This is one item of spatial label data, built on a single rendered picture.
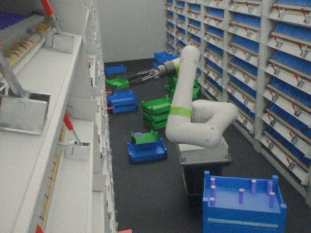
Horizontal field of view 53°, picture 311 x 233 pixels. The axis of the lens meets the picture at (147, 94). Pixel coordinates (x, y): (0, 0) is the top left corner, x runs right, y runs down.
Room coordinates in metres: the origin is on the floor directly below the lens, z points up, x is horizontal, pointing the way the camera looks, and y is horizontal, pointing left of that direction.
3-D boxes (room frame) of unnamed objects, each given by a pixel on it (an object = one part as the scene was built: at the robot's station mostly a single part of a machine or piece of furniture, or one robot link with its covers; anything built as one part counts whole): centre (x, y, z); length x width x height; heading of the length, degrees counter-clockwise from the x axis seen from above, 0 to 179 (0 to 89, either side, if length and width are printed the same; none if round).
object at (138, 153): (2.28, 0.04, 0.04); 0.30 x 0.20 x 0.08; 97
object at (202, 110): (1.82, -0.34, 0.53); 0.16 x 0.13 x 0.19; 62
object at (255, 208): (1.04, -0.35, 0.52); 0.30 x 0.20 x 0.08; 77
